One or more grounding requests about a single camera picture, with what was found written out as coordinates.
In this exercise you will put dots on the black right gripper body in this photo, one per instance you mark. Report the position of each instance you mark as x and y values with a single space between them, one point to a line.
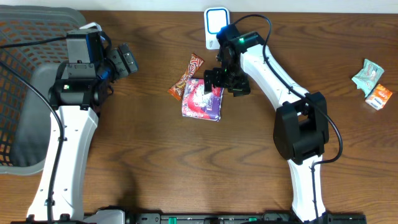
231 77

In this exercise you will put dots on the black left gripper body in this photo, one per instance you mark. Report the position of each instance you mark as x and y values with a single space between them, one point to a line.
125 60

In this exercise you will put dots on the red blue noodle packet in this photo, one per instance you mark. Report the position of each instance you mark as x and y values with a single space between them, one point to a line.
198 104

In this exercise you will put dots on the red Top chocolate bar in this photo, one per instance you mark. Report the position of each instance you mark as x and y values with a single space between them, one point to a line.
194 65

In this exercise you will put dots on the teal white snack packet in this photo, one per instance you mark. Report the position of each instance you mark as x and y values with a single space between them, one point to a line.
367 78

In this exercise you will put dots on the small orange carton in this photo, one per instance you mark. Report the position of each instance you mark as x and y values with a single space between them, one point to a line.
378 97

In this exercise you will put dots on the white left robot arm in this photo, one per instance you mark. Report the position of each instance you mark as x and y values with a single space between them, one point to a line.
82 84

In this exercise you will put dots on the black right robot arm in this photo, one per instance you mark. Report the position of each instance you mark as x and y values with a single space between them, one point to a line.
300 128

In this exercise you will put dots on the grey plastic mesh basket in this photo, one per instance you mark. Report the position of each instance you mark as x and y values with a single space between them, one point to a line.
25 119

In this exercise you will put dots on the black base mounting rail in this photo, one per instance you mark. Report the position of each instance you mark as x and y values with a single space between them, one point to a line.
120 217

